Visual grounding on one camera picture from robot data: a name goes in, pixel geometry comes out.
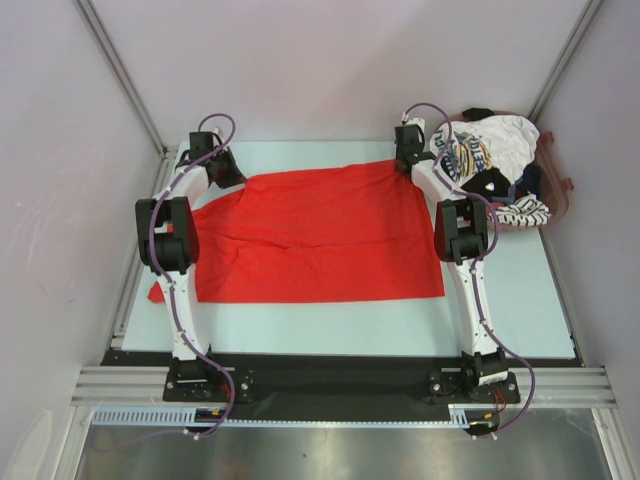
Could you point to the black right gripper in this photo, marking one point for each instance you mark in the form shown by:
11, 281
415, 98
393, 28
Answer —
397, 157

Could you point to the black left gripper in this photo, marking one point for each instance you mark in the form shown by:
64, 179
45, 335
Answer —
235, 176

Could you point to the red tank top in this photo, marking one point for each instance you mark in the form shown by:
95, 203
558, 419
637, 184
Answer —
352, 234

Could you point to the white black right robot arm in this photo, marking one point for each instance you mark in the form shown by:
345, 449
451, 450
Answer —
461, 241

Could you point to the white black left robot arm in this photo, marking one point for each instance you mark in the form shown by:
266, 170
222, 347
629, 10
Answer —
169, 246

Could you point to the white printed tank top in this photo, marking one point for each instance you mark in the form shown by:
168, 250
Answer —
504, 142

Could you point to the navy white striped tank top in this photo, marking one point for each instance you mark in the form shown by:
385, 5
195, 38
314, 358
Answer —
525, 213

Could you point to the brown translucent laundry basket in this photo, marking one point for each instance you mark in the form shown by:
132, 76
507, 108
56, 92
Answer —
541, 177

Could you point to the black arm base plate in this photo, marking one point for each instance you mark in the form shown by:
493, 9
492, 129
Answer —
431, 404

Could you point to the white slotted cable duct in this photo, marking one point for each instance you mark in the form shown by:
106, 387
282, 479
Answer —
193, 417

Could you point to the aluminium frame rail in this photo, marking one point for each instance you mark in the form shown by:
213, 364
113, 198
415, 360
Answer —
144, 386

